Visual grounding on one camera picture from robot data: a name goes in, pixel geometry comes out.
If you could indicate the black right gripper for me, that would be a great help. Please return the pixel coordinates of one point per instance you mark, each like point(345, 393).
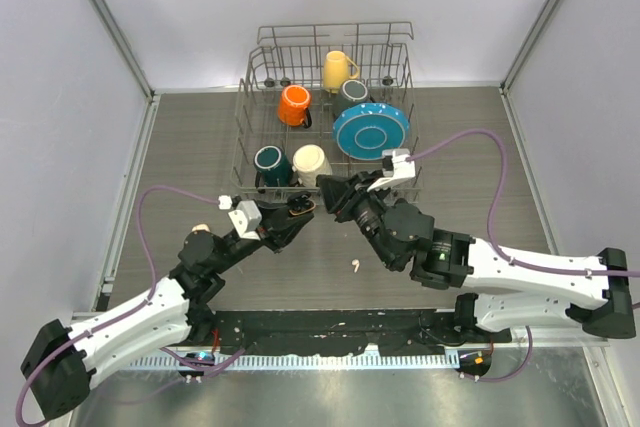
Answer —
point(342, 195)

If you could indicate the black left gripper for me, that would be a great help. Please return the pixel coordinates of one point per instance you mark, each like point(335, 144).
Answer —
point(274, 216)

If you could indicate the black earbud charging case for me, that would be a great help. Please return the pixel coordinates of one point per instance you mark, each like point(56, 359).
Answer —
point(300, 203)

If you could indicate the white earbud charging case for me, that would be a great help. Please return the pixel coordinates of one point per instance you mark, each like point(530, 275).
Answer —
point(201, 227)

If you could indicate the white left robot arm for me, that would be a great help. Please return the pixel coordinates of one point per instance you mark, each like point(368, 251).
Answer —
point(65, 363)

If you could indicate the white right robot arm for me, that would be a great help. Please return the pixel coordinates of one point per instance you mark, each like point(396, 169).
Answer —
point(503, 287)

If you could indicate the dark green mug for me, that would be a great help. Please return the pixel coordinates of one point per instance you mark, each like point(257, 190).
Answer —
point(273, 168)

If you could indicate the cream white mug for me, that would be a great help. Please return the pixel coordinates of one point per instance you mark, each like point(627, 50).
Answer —
point(310, 161)

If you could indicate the blue dotted plate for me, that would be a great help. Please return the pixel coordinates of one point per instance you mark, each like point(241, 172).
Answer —
point(364, 131)

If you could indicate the orange mug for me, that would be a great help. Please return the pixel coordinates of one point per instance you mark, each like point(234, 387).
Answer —
point(294, 106)

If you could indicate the grey mug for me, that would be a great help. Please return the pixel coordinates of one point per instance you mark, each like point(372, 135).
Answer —
point(351, 93)

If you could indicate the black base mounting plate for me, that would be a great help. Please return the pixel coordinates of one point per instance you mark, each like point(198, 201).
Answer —
point(337, 333)

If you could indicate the yellow mug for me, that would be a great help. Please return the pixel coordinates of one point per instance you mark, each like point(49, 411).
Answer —
point(338, 67)

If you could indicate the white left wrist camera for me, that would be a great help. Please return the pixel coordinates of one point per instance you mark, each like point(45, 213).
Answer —
point(244, 215)

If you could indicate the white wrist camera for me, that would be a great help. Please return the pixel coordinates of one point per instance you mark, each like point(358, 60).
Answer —
point(244, 215)
point(397, 168)

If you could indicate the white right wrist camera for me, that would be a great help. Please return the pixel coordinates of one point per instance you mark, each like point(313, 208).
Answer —
point(397, 168)

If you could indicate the grey wire dish rack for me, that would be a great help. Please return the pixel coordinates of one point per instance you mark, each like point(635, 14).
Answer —
point(295, 54)

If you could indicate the white slotted cable duct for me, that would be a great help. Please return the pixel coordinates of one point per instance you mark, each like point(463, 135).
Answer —
point(370, 359)

